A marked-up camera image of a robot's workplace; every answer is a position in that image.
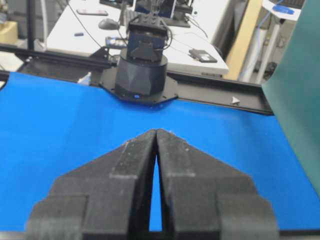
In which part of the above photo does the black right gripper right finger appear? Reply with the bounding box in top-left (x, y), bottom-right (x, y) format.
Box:
top-left (156, 129), bottom-right (279, 240)

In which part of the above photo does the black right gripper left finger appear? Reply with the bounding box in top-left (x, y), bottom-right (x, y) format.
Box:
top-left (25, 129), bottom-right (156, 240)

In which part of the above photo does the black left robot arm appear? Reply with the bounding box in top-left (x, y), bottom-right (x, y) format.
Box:
top-left (25, 14), bottom-right (168, 240)

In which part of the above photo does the blue table cloth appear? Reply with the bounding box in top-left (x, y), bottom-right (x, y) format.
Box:
top-left (0, 72), bottom-right (320, 232)

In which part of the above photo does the green board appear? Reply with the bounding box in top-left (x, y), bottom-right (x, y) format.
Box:
top-left (262, 0), bottom-right (320, 193)

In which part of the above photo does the black flat device on desk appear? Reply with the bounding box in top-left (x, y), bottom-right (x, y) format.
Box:
top-left (188, 48), bottom-right (218, 63)

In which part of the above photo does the small blue object on desk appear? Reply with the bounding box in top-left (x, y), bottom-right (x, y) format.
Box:
top-left (74, 32), bottom-right (84, 37)

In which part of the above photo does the white desk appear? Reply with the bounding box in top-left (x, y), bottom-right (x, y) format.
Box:
top-left (47, 0), bottom-right (229, 75)

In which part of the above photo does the black computer mouse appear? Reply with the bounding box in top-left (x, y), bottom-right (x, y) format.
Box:
top-left (98, 18), bottom-right (120, 30)

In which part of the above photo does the white remote control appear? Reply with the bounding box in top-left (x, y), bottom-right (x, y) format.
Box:
top-left (76, 9), bottom-right (109, 17)

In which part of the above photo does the black aluminium frame rail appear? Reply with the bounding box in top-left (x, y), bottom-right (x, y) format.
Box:
top-left (0, 44), bottom-right (273, 115)

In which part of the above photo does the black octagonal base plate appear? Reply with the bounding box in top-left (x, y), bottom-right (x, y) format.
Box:
top-left (98, 67), bottom-right (179, 106)

